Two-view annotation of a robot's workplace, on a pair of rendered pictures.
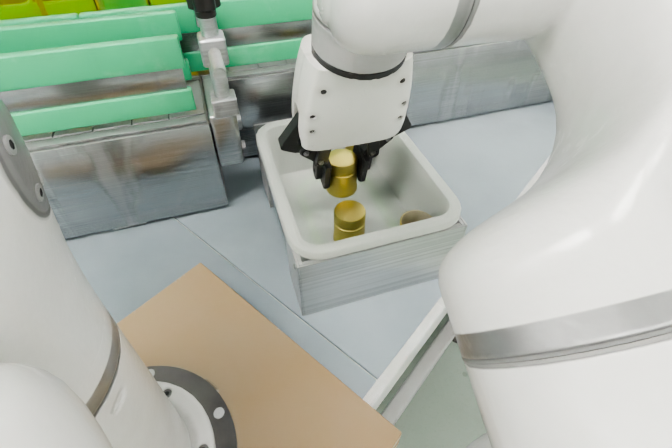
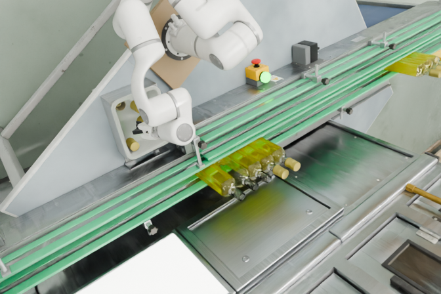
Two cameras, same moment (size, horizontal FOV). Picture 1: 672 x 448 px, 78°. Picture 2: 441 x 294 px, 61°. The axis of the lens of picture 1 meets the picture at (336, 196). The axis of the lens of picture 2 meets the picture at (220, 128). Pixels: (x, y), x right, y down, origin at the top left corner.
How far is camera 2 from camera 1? 97 cm
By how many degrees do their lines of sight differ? 42
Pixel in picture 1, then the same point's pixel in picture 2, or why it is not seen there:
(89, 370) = (197, 44)
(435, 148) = (93, 163)
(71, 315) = (202, 48)
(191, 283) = (177, 84)
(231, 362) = (165, 62)
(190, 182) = not seen: hidden behind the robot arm
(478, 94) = (74, 195)
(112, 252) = (197, 96)
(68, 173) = (216, 109)
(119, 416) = (191, 41)
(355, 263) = not seen: hidden behind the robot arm
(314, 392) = not seen: hidden behind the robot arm
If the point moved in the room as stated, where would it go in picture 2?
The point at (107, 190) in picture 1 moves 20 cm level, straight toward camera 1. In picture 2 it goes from (205, 109) to (182, 68)
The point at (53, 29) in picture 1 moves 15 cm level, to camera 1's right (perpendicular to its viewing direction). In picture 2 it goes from (234, 143) to (200, 149)
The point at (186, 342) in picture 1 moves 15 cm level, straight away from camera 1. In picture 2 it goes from (175, 66) to (193, 98)
